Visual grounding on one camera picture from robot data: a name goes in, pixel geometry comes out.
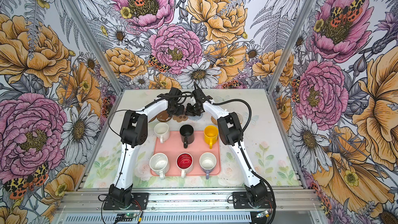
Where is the brown paw shaped coaster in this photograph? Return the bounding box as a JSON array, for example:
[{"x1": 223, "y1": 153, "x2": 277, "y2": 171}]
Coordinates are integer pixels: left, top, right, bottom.
[{"x1": 173, "y1": 115, "x2": 189, "y2": 122}]

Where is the dark brown round coaster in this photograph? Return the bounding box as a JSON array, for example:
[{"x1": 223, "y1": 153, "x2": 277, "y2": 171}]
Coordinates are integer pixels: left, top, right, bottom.
[{"x1": 156, "y1": 111, "x2": 173, "y2": 122}]

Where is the woven rattan round coaster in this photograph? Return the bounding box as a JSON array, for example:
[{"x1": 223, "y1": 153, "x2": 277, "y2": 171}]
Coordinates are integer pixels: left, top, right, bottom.
[{"x1": 211, "y1": 117, "x2": 218, "y2": 125}]

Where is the grey round felt coaster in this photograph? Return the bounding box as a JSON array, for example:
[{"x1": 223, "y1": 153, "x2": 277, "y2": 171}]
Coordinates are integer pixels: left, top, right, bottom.
[{"x1": 188, "y1": 114, "x2": 203, "y2": 121}]

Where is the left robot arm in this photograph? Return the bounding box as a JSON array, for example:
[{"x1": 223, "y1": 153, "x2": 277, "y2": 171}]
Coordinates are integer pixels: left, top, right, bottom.
[{"x1": 107, "y1": 87, "x2": 192, "y2": 209}]

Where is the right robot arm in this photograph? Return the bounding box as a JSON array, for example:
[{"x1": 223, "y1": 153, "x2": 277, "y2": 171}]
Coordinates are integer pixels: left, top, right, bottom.
[{"x1": 186, "y1": 88, "x2": 270, "y2": 207}]

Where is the black mug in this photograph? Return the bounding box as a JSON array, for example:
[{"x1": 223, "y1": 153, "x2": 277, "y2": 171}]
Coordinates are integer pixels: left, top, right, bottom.
[{"x1": 179, "y1": 124, "x2": 195, "y2": 149}]

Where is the white mug back left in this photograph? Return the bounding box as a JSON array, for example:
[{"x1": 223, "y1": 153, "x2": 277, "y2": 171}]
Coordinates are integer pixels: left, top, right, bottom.
[{"x1": 154, "y1": 122, "x2": 170, "y2": 144}]

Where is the yellow mug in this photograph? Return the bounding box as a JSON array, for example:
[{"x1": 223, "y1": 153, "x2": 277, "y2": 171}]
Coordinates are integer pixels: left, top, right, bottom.
[{"x1": 204, "y1": 125, "x2": 219, "y2": 149}]

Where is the pink silicone tray mat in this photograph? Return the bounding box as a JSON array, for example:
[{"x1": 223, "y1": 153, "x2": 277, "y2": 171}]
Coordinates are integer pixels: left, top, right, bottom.
[{"x1": 154, "y1": 131, "x2": 221, "y2": 177}]

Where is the white lavender mug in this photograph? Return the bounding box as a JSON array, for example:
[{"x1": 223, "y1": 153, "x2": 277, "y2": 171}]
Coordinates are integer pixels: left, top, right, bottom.
[{"x1": 200, "y1": 152, "x2": 217, "y2": 180}]

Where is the red inside mug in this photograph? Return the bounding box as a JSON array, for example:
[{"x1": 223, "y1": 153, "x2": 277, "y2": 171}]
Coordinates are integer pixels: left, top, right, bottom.
[{"x1": 176, "y1": 153, "x2": 194, "y2": 178}]

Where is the white mug front left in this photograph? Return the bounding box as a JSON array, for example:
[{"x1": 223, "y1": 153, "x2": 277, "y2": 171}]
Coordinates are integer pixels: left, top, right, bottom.
[{"x1": 149, "y1": 153, "x2": 170, "y2": 180}]

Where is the left circuit board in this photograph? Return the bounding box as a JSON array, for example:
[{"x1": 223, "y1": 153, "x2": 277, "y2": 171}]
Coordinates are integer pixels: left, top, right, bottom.
[{"x1": 114, "y1": 213, "x2": 142, "y2": 224}]

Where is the circuit board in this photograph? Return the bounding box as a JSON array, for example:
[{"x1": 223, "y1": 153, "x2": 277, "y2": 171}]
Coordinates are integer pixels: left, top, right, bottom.
[
  {"x1": 114, "y1": 213, "x2": 142, "y2": 224},
  {"x1": 256, "y1": 210, "x2": 269, "y2": 218}
]

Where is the right circuit board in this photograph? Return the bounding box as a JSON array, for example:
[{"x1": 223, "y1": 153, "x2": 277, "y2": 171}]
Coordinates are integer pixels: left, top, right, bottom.
[{"x1": 256, "y1": 210, "x2": 269, "y2": 218}]

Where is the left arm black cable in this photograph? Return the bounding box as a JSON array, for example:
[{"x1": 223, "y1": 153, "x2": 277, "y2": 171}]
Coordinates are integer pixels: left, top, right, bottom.
[{"x1": 97, "y1": 91, "x2": 193, "y2": 203}]

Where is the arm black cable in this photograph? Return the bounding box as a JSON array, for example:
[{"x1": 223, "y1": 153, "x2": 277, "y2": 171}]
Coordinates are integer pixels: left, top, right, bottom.
[
  {"x1": 97, "y1": 91, "x2": 193, "y2": 203},
  {"x1": 193, "y1": 81, "x2": 277, "y2": 224}
]

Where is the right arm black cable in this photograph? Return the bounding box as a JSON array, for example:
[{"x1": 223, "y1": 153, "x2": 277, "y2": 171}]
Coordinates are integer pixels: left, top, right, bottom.
[{"x1": 193, "y1": 81, "x2": 277, "y2": 224}]

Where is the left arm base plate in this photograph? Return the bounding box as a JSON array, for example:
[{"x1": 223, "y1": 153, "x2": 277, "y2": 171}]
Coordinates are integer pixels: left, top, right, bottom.
[{"x1": 103, "y1": 192, "x2": 149, "y2": 211}]

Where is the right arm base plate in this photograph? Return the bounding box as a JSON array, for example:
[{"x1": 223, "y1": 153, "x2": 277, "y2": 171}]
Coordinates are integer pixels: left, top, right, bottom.
[{"x1": 231, "y1": 192, "x2": 274, "y2": 209}]

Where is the aluminium front rail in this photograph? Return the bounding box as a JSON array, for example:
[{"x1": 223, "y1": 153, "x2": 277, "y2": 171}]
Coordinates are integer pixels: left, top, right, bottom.
[{"x1": 58, "y1": 187, "x2": 321, "y2": 214}]

